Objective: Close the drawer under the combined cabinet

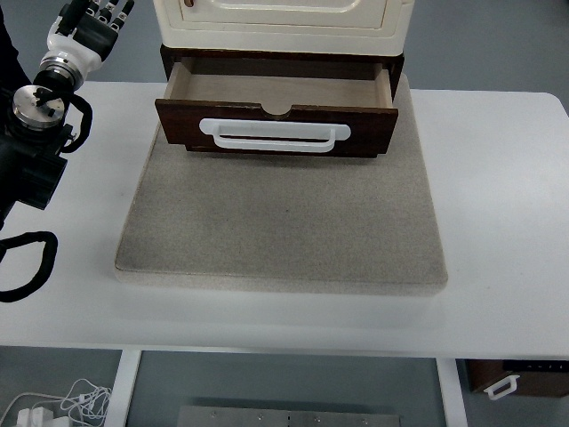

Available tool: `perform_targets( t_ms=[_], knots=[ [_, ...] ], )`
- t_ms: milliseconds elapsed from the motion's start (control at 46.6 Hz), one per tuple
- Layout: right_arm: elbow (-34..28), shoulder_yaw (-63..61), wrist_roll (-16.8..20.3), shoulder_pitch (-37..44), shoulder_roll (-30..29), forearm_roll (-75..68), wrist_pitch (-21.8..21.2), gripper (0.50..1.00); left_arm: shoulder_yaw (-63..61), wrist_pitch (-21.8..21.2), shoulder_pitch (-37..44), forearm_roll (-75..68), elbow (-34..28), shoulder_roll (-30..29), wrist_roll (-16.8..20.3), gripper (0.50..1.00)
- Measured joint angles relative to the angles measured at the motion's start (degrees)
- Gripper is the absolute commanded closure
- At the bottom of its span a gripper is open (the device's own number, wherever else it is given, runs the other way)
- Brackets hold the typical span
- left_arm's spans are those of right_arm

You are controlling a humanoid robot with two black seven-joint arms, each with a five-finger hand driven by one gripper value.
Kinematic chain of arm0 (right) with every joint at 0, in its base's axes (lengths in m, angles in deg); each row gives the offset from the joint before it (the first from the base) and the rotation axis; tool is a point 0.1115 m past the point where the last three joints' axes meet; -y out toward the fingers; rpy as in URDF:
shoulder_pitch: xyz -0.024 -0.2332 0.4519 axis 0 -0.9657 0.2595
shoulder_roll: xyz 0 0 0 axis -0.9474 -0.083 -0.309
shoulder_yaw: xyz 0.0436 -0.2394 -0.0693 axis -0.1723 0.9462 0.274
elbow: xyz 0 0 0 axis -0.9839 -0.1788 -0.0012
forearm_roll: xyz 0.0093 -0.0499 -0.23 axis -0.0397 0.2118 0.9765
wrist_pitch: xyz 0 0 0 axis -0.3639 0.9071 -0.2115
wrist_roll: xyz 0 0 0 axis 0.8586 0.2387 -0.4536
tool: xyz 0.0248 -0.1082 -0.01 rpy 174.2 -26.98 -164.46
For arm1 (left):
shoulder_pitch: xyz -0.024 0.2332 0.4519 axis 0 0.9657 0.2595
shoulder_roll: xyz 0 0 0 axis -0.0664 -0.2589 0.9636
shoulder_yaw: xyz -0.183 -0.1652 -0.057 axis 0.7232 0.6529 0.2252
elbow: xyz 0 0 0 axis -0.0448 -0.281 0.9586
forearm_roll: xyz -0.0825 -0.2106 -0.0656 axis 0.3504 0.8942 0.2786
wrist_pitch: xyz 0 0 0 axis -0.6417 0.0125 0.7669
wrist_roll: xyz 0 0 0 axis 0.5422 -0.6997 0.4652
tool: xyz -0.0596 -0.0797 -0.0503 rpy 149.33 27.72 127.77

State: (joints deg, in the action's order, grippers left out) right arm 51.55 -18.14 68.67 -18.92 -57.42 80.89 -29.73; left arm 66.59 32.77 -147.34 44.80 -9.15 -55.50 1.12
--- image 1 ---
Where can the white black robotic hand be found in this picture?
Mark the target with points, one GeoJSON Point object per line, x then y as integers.
{"type": "Point", "coordinates": [84, 41]}

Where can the dark wooden drawer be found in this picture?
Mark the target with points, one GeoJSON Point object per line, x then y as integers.
{"type": "Point", "coordinates": [366, 106]}

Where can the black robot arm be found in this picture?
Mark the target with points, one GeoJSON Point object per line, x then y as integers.
{"type": "Point", "coordinates": [43, 118]}

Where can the dark wooden drawer cabinet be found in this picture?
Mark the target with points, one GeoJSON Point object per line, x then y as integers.
{"type": "Point", "coordinates": [285, 64]}

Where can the cream upper cabinet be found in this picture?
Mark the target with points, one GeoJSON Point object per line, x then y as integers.
{"type": "Point", "coordinates": [357, 27]}

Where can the grey fabric mat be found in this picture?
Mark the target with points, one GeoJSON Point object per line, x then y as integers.
{"type": "Point", "coordinates": [286, 224]}

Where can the white table leg left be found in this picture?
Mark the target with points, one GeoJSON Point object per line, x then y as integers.
{"type": "Point", "coordinates": [122, 390]}

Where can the white table leg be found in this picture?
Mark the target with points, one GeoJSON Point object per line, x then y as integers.
{"type": "Point", "coordinates": [450, 386]}
{"type": "Point", "coordinates": [122, 390]}

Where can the white power adapter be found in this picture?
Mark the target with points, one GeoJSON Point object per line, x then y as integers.
{"type": "Point", "coordinates": [34, 417]}

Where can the white table leg right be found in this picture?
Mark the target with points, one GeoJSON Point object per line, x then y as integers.
{"type": "Point", "coordinates": [450, 386]}

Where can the white drawer handle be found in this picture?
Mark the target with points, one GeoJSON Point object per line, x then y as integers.
{"type": "Point", "coordinates": [279, 136]}

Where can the brown box with white handle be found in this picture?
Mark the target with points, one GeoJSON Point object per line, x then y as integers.
{"type": "Point", "coordinates": [498, 378]}

